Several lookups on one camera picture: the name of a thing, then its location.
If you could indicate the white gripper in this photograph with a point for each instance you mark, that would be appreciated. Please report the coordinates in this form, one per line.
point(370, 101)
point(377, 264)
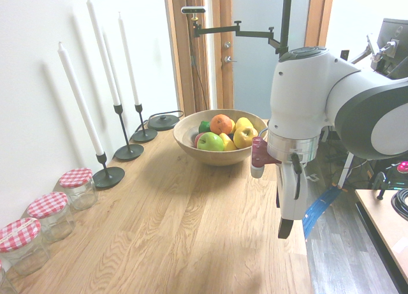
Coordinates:
point(288, 192)

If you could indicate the orange fruit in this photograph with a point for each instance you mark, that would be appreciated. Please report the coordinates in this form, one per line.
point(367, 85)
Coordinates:
point(221, 123)

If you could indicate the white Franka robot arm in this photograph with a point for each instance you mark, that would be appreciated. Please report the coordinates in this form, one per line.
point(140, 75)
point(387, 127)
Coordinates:
point(299, 83)

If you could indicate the blue floor strip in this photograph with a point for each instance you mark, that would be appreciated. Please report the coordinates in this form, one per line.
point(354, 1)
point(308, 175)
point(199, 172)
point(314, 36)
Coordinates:
point(318, 208)

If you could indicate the wooden desk with white legs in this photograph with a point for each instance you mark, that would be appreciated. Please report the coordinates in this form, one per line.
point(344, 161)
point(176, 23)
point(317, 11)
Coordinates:
point(345, 169)

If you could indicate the wooden fruit bowl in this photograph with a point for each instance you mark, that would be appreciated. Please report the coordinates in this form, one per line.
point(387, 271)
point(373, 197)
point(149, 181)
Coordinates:
point(216, 158)

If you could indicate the small wooden side table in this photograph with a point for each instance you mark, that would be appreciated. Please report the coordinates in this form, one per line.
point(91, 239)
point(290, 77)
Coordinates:
point(382, 217)

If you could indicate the yellow apple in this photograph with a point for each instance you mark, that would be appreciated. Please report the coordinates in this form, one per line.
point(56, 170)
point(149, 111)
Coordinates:
point(243, 137)

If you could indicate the yellow lemon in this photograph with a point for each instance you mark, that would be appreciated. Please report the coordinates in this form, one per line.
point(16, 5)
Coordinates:
point(233, 126)
point(244, 123)
point(228, 144)

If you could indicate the black metal clamp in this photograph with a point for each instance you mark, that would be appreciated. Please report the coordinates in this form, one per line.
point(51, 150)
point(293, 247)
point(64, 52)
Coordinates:
point(381, 185)

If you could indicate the green apple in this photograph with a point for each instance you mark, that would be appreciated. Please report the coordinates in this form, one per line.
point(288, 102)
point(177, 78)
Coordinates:
point(209, 142)

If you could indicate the white paper label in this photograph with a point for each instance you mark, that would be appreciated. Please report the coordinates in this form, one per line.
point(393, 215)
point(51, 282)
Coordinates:
point(401, 246)

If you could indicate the red fruit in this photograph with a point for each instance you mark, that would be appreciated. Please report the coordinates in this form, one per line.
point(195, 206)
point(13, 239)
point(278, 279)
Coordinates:
point(197, 139)

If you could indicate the green lime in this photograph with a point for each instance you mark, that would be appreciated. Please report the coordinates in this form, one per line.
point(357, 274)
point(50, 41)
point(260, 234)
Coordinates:
point(204, 127)

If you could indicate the red emergency stop button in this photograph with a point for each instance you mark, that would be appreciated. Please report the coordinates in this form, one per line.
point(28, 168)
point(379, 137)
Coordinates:
point(403, 167)

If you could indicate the black metal candle holder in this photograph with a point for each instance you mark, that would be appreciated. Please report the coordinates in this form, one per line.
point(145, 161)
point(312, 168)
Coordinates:
point(129, 153)
point(145, 136)
point(108, 178)

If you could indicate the silver door lock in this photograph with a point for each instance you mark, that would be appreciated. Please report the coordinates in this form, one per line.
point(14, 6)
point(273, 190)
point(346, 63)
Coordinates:
point(227, 45)

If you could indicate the glass jar red checkered lid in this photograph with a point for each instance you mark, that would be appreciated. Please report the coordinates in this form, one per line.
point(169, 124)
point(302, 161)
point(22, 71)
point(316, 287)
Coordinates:
point(51, 214)
point(78, 187)
point(20, 243)

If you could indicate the black vertical stand pole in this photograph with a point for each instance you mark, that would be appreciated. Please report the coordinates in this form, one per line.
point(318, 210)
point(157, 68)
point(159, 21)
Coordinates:
point(287, 16)

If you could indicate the black computer monitor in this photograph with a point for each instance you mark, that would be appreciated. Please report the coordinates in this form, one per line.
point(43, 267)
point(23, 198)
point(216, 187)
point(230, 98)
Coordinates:
point(393, 29)

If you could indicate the white taper candle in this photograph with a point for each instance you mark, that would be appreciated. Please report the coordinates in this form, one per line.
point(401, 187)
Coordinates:
point(102, 51)
point(129, 61)
point(80, 99)

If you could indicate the maroon white wrist camera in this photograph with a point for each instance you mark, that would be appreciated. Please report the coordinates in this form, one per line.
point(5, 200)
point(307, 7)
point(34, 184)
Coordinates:
point(257, 153)

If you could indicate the black wall plate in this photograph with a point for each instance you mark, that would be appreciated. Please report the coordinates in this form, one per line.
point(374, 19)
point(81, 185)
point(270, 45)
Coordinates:
point(345, 55)

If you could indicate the black articulated camera mount arm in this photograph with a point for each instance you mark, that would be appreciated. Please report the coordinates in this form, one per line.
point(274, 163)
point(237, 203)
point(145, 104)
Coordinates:
point(252, 34)

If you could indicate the grey exterior stereo camera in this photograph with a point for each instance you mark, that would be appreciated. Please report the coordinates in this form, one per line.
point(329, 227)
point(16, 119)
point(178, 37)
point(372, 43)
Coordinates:
point(193, 10)

